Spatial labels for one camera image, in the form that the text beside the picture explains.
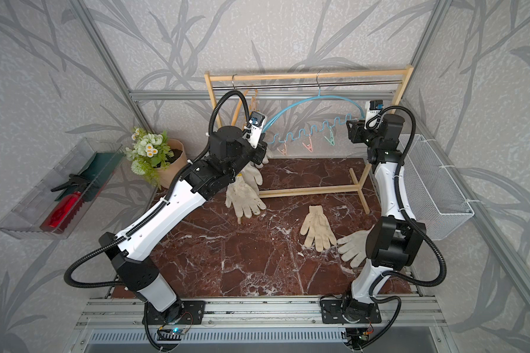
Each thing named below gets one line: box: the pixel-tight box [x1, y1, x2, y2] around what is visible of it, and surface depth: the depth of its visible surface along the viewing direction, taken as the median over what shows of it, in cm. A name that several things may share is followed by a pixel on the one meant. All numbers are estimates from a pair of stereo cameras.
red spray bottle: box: [39, 191, 84, 234], surface depth 60 cm
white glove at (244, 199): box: [225, 172, 267, 225], surface depth 86 cm
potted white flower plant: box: [122, 127, 187, 190], surface depth 87 cm
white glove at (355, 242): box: [336, 224, 376, 269], surface depth 91 cm
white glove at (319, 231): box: [300, 204, 337, 253], surface depth 95 cm
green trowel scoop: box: [50, 152, 126, 202], surface depth 68 cm
